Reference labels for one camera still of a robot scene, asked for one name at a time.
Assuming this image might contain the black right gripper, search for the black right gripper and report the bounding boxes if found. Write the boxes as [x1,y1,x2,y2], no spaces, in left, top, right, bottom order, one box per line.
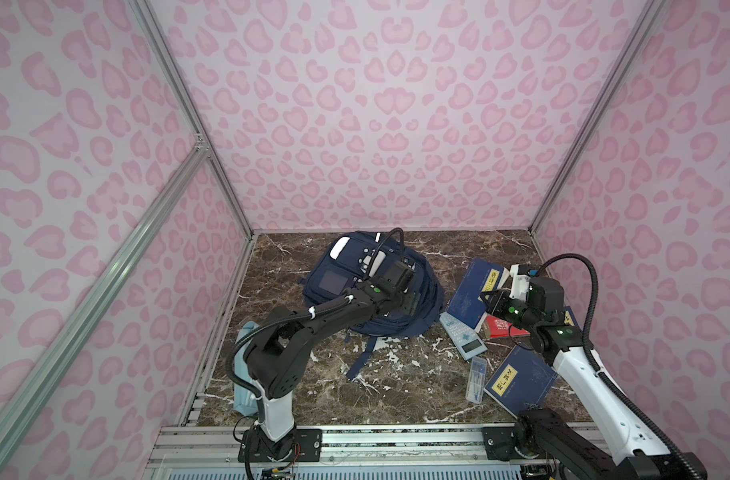
[477,288,541,333]

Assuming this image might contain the blue book yellow label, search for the blue book yellow label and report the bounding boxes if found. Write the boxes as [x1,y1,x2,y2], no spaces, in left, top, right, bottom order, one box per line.
[484,346,558,417]
[564,306,580,327]
[446,258,508,331]

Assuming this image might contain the navy blue student backpack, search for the navy blue student backpack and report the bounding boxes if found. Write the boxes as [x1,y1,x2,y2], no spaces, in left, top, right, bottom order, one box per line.
[301,227,445,380]

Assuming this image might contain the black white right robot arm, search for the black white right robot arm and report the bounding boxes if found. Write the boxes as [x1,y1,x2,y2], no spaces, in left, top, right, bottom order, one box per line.
[481,253,708,479]

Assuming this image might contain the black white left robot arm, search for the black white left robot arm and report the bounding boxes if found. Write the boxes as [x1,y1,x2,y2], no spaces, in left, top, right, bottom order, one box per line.
[224,261,414,461]

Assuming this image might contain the grey blue calculator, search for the grey blue calculator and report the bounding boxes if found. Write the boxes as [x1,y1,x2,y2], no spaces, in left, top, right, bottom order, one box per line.
[439,312,487,361]

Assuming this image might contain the clear plastic pen case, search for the clear plastic pen case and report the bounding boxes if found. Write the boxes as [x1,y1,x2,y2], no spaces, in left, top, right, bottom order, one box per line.
[465,356,487,404]

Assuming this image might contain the light blue pencil pouch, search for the light blue pencil pouch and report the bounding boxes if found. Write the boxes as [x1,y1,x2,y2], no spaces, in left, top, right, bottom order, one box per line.
[233,321,258,417]

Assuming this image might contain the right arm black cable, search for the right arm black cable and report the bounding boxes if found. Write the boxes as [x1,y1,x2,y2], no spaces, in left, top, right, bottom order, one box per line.
[535,251,702,480]

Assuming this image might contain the aluminium corner frame post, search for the aluminium corner frame post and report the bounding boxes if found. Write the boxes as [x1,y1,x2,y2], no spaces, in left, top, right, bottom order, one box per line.
[127,0,254,239]

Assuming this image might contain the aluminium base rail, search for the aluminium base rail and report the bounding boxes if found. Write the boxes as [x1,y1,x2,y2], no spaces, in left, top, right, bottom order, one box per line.
[142,422,666,480]

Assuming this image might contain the right aluminium corner post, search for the right aluminium corner post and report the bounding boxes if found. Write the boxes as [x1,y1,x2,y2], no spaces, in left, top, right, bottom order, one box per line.
[528,0,671,237]

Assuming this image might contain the diagonal aluminium frame bar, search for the diagonal aluminium frame bar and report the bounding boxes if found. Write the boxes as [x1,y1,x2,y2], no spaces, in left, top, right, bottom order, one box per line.
[0,142,211,472]

